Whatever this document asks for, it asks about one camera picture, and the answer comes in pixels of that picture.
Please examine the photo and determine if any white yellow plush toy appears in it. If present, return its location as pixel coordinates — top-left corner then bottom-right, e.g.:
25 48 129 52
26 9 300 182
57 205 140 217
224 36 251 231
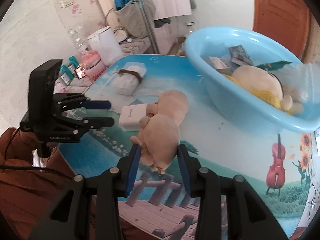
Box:
224 65 304 115

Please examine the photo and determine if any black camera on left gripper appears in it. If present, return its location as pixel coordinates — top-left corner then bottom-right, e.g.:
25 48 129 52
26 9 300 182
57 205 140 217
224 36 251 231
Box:
28 59 62 120

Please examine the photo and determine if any dark green snack packet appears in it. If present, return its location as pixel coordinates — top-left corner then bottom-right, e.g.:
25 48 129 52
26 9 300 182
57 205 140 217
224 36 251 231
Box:
256 61 291 72

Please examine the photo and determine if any grey tote bag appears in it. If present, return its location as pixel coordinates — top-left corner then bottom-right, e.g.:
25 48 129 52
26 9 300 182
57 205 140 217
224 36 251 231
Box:
115 0 156 38

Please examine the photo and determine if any black cable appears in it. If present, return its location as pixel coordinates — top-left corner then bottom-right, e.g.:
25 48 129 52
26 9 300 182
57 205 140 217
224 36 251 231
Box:
0 126 75 181

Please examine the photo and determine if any white electric kettle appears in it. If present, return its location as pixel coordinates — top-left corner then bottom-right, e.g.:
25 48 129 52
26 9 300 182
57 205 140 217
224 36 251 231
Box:
87 26 124 66

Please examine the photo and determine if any white rectangular box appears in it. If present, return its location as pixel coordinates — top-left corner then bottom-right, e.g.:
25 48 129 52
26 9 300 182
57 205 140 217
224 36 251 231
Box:
118 103 148 131

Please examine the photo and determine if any smartphone with lit screen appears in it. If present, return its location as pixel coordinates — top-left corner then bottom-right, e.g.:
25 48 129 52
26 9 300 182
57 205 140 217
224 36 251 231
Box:
75 66 87 79

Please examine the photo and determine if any clear box with brown band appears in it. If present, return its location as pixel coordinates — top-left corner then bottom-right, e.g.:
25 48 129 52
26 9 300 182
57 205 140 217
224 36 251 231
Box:
110 62 147 96

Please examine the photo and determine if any brown wooden door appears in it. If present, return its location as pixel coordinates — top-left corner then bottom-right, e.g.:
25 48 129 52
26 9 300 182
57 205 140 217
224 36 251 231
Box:
253 0 310 59

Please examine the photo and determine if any light blue plastic basin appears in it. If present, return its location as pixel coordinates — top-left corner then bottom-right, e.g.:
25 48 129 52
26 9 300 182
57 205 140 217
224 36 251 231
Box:
185 26 319 135

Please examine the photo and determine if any beige plush dog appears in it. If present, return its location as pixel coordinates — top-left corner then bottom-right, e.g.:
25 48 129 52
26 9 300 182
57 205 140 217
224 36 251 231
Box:
130 90 189 174

